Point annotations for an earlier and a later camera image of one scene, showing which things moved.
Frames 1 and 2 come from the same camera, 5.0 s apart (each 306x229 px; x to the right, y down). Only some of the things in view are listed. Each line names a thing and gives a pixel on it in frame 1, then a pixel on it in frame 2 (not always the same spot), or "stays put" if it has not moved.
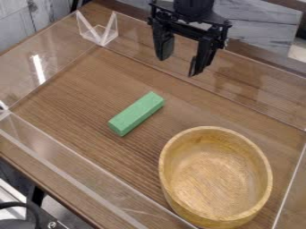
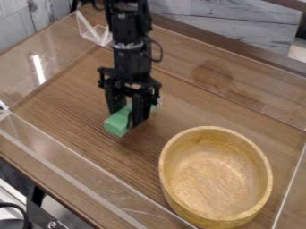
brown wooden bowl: (215, 175) stays put
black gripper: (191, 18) -> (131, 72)
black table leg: (37, 195) stays put
